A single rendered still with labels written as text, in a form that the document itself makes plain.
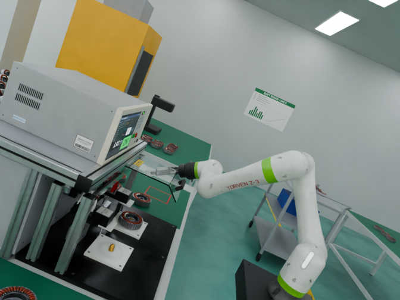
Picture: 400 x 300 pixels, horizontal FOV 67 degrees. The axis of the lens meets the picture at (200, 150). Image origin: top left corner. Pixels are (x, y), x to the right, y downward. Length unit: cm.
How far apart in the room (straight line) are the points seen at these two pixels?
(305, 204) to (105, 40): 402
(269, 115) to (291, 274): 531
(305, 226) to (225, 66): 520
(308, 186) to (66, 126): 103
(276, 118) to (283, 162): 521
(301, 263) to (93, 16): 441
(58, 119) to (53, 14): 636
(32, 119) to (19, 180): 21
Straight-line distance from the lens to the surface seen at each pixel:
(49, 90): 111
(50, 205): 104
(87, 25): 501
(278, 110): 649
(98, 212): 119
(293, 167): 129
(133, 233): 142
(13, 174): 107
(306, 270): 134
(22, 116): 117
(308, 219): 147
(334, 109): 679
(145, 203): 173
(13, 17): 496
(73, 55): 505
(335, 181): 708
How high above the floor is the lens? 150
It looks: 11 degrees down
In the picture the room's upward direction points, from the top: 25 degrees clockwise
